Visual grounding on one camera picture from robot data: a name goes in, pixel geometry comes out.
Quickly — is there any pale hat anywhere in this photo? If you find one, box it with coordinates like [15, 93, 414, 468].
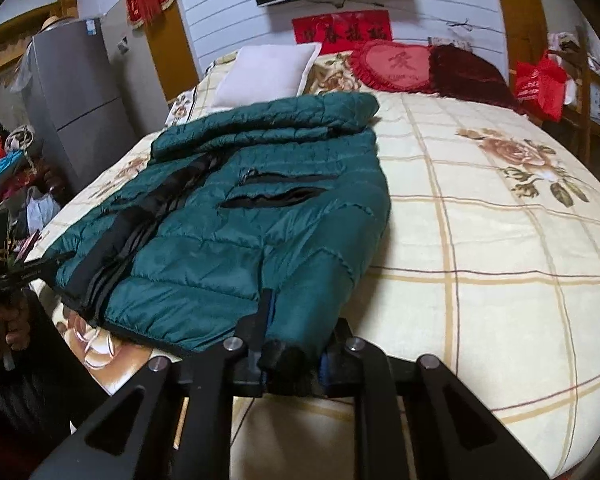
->
[40, 15, 76, 32]

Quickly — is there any person's left hand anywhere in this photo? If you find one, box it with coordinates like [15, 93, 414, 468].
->
[0, 304, 32, 356]

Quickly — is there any white square pillow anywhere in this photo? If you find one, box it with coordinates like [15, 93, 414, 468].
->
[212, 42, 323, 111]

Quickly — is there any bed with floral sheet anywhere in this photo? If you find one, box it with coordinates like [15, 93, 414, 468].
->
[30, 45, 600, 480]

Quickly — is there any red shopping bag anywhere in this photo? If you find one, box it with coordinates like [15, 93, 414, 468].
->
[514, 50, 568, 122]

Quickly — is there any red wall banner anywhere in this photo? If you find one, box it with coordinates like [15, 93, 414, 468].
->
[291, 10, 393, 47]

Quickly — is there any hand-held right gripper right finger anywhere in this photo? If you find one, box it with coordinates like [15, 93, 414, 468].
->
[317, 317, 551, 480]

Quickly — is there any pile of colourful clothes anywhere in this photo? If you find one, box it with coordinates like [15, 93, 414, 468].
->
[0, 120, 63, 241]

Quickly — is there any grey refrigerator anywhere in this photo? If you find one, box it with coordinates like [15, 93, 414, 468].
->
[22, 16, 141, 196]

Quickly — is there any red heart-shaped pillow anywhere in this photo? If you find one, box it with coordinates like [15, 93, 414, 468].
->
[349, 40, 436, 95]

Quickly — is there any dark green puffer jacket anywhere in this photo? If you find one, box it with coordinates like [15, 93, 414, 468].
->
[40, 91, 392, 361]

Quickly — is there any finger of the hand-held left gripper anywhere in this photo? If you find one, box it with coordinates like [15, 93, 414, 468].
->
[22, 252, 77, 283]

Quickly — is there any dark red velvet pillow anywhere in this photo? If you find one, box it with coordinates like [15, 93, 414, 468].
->
[427, 45, 526, 113]

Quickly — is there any wooden rack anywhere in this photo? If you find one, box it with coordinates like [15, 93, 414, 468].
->
[545, 30, 600, 201]

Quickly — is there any person's dark clothing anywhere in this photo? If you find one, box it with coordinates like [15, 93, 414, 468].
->
[0, 345, 116, 466]

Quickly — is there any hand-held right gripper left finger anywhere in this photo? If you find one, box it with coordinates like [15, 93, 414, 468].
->
[30, 289, 281, 480]

